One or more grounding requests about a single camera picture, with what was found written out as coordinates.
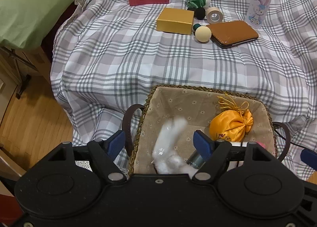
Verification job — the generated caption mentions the small dark glass bottle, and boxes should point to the small dark glass bottle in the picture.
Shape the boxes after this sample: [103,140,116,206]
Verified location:
[186,150,205,169]

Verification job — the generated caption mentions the orange satin drawstring pouch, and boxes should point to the orange satin drawstring pouch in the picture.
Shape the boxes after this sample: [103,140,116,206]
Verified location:
[209,94,254,142]

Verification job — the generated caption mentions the white fluffy plush toy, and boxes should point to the white fluffy plush toy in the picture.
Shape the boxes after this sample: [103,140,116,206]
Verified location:
[152,117,198,179]

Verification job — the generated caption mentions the woven lined basket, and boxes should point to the woven lined basket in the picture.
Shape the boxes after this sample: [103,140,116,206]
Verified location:
[122,85,290,175]

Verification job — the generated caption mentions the grey plaid cloth cover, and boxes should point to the grey plaid cloth cover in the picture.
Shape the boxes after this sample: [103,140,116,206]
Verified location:
[51,0,316,179]

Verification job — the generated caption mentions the cream green wooden toy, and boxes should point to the cream green wooden toy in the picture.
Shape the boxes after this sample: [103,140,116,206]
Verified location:
[193,24,212,43]

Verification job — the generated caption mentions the brown leather case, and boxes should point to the brown leather case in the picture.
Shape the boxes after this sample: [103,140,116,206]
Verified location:
[207,20,258,49]

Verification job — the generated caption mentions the gold cardboard box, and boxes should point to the gold cardboard box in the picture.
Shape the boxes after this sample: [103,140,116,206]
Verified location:
[156,7,194,35]

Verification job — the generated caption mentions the beige tape roll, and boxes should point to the beige tape roll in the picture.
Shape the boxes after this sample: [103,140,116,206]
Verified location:
[205,7,223,24]

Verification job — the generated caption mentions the black pompom ball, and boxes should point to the black pompom ball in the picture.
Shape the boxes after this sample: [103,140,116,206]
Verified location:
[187,7,206,20]

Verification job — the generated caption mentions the purple cartoon water bottle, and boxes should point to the purple cartoon water bottle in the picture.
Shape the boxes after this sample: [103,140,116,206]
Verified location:
[245,0,271,29]

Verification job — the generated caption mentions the green cushion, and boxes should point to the green cushion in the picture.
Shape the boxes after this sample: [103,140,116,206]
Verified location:
[1,0,75,50]

